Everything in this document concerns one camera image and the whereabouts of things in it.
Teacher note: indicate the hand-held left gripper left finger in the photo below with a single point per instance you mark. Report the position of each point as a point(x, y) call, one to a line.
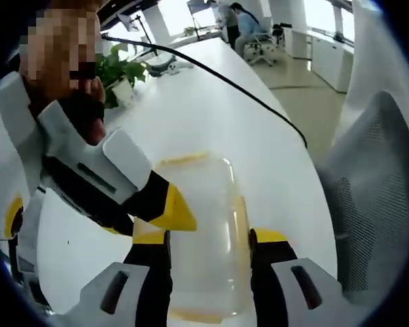
point(136, 286)

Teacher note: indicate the white cabinet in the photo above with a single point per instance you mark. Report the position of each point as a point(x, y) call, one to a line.
point(327, 58)

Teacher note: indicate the white swivel chair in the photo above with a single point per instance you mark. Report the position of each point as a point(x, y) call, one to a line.
point(260, 49)

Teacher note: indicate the potted green plant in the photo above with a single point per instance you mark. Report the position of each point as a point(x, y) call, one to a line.
point(117, 73)

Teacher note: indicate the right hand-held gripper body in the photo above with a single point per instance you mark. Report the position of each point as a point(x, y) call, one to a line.
point(17, 146)

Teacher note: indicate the person's right hand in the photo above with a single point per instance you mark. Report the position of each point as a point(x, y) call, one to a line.
point(96, 128)

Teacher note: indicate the grey white plush toy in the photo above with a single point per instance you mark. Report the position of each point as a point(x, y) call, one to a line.
point(174, 67)

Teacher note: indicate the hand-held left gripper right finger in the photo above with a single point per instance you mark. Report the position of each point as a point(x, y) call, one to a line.
point(286, 286)

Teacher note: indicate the grey mesh office chair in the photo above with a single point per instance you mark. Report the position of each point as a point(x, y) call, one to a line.
point(371, 190)

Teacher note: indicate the clear container with yellow buckles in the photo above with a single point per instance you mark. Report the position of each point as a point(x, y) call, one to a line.
point(204, 221)

